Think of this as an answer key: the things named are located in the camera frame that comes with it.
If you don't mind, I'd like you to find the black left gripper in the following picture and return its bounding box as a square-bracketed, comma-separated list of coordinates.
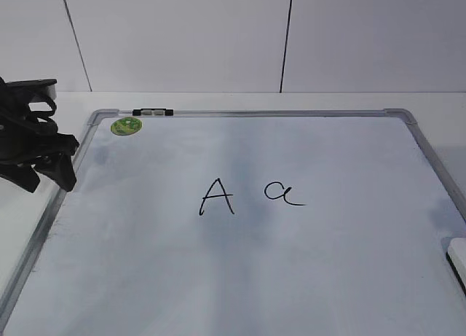
[0, 80, 79, 193]

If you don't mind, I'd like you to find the white eraser with black felt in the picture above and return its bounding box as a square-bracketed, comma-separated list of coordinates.
[441, 237, 465, 294]

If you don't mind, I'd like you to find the black and grey board clip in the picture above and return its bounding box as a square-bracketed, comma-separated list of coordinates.
[132, 109, 174, 117]

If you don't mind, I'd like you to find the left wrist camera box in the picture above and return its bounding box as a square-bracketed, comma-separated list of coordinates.
[6, 79, 58, 116]

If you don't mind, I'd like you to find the white board with grey frame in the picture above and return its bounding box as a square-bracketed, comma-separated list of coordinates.
[1, 109, 465, 335]

